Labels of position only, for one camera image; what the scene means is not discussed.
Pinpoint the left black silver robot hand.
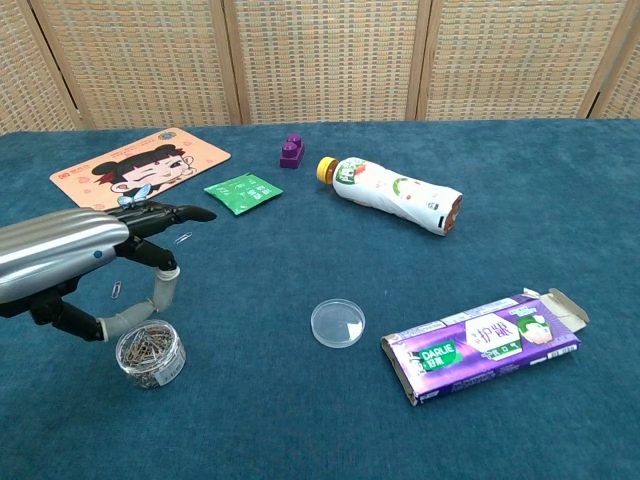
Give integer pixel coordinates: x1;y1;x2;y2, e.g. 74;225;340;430
0;201;218;343

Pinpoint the clear jar of paperclips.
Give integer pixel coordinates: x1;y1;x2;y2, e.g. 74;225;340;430
115;319;187;391

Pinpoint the clear round plastic lid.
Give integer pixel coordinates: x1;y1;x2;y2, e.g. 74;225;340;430
310;298;367;347

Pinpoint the orange cartoon girl mouse pad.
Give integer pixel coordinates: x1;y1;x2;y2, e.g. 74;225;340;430
48;126;233;211

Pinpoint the green sachet packet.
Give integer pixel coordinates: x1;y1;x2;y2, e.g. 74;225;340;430
203;172;284;216

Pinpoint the blue felt table cover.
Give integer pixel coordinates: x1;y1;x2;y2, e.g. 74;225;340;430
0;118;640;480

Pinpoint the purple toy building block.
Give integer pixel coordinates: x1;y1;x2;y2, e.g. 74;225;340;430
278;133;306;170

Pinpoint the woven wooden folding screen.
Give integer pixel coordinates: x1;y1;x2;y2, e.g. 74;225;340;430
0;0;640;135

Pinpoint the white-label bottle with yellow cap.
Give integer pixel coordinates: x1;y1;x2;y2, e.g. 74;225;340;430
315;155;464;237

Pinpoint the purple toothpaste box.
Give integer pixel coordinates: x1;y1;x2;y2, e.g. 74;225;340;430
380;287;590;407

